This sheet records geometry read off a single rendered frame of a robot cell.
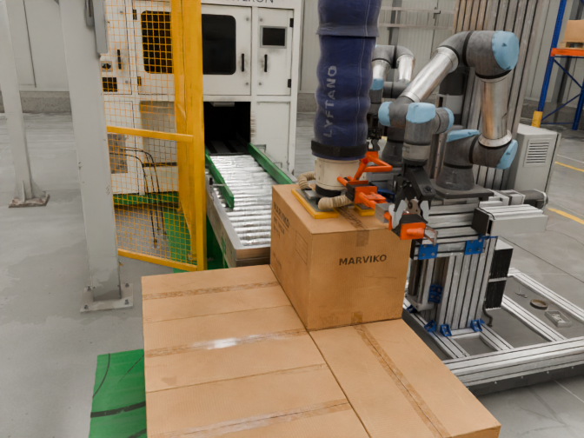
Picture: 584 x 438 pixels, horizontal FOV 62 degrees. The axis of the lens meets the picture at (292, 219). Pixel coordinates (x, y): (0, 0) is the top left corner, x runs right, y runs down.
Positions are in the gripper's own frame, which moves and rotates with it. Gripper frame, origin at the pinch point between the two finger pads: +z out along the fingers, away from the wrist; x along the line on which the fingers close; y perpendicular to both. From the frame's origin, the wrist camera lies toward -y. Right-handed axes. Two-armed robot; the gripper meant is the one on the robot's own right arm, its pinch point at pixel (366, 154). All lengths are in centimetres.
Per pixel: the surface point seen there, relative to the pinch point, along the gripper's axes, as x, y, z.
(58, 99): -272, -867, 82
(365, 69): -22, 39, -41
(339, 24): -33, 39, -56
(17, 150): -218, -284, 57
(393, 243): -13, 60, 20
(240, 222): -49, -63, 55
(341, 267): -33, 60, 28
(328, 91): -34, 35, -33
